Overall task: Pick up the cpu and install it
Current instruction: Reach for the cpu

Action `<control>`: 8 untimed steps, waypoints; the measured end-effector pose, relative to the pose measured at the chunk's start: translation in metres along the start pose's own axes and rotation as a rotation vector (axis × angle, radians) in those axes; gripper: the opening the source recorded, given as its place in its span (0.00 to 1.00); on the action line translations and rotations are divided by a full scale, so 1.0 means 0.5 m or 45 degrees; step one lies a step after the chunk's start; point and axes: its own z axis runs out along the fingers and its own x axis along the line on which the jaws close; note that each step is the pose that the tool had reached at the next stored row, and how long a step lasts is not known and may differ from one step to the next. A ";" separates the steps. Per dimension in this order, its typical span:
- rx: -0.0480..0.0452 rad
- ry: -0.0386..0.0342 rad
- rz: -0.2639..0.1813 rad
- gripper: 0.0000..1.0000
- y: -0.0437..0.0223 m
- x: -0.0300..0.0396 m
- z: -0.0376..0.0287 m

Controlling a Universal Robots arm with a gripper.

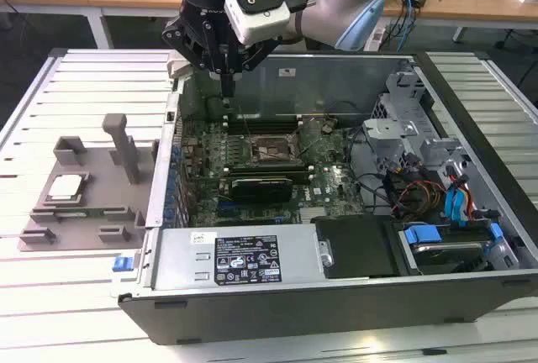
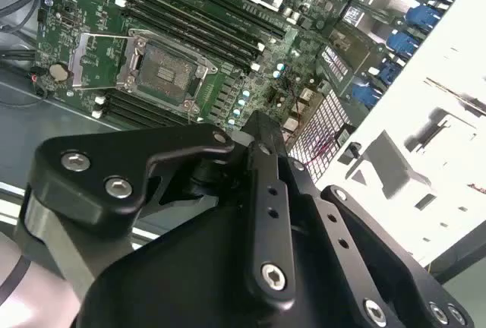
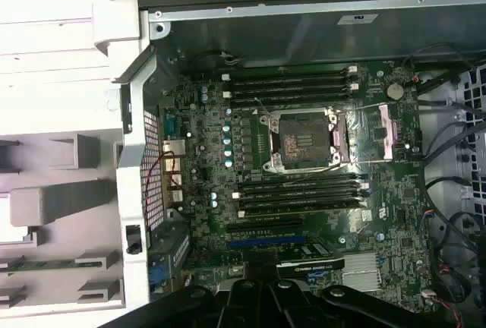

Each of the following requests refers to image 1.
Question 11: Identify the silver CPU green board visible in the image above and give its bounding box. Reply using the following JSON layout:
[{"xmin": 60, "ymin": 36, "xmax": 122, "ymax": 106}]
[{"xmin": 45, "ymin": 174, "xmax": 83, "ymax": 202}]

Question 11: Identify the silver heat sink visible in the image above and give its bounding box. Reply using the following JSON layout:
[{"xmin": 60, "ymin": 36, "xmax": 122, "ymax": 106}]
[{"xmin": 300, "ymin": 207, "xmax": 330, "ymax": 224}]

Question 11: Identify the CPU socket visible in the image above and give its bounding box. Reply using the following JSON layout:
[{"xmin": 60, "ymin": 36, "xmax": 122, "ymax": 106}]
[{"xmin": 250, "ymin": 133, "xmax": 302, "ymax": 166}]

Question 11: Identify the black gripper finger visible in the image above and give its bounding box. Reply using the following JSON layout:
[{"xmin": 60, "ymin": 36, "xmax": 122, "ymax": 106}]
[
  {"xmin": 162, "ymin": 13, "xmax": 230, "ymax": 98},
  {"xmin": 229, "ymin": 39, "xmax": 278, "ymax": 98}
]

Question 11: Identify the red yellow black wire bundle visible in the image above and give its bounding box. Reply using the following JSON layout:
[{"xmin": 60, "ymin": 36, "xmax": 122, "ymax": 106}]
[{"xmin": 390, "ymin": 169, "xmax": 446, "ymax": 218}]

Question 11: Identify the wire locking lever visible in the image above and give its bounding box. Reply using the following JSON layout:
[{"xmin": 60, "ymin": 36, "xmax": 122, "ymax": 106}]
[{"xmin": 240, "ymin": 113, "xmax": 255, "ymax": 148}]

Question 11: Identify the black drive bay cover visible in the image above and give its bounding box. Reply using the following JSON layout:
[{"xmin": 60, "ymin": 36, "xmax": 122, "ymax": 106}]
[{"xmin": 313, "ymin": 213, "xmax": 398, "ymax": 280}]

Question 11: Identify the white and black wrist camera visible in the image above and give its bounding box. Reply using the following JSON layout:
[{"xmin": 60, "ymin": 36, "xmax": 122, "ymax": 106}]
[{"xmin": 224, "ymin": 0, "xmax": 292, "ymax": 46}]

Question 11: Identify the grey case handle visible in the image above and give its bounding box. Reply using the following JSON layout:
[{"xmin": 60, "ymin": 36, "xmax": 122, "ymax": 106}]
[{"xmin": 166, "ymin": 54, "xmax": 193, "ymax": 81}]

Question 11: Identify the black graphics card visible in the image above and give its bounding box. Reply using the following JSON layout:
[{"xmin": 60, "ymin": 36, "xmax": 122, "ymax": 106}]
[{"xmin": 220, "ymin": 176, "xmax": 294, "ymax": 203}]

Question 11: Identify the green RAM stick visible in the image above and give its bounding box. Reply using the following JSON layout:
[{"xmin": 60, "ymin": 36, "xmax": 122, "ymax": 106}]
[{"xmin": 54, "ymin": 208, "xmax": 107, "ymax": 218}]

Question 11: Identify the silver power supply with label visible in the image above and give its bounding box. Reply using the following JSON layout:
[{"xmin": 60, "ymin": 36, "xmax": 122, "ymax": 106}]
[{"xmin": 150, "ymin": 226, "xmax": 324, "ymax": 291}]

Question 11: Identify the green motherboard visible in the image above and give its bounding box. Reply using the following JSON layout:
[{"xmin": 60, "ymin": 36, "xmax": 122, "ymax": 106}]
[{"xmin": 180, "ymin": 117, "xmax": 367, "ymax": 228}]

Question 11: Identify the white power strip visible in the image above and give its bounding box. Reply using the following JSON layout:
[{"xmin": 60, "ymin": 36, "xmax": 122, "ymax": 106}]
[{"xmin": 364, "ymin": 29, "xmax": 386, "ymax": 52}]

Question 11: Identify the black open PC case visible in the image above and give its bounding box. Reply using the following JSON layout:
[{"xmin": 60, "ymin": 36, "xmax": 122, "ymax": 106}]
[{"xmin": 119, "ymin": 50, "xmax": 538, "ymax": 345}]

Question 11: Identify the silver metal drive cage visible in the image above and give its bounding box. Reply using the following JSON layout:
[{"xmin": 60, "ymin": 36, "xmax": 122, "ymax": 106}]
[{"xmin": 361, "ymin": 117, "xmax": 421, "ymax": 171}]

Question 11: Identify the grey parts rack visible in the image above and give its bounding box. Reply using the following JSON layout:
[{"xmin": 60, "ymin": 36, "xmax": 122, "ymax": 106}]
[{"xmin": 17, "ymin": 113, "xmax": 159, "ymax": 254}]

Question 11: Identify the hard disk in blue carrier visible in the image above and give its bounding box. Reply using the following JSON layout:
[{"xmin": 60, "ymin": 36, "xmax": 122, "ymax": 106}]
[{"xmin": 401, "ymin": 223, "xmax": 505, "ymax": 276}]

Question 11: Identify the blue flat wire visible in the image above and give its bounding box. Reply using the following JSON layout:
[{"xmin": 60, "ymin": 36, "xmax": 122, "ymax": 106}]
[{"xmin": 445, "ymin": 177, "xmax": 474, "ymax": 229}]

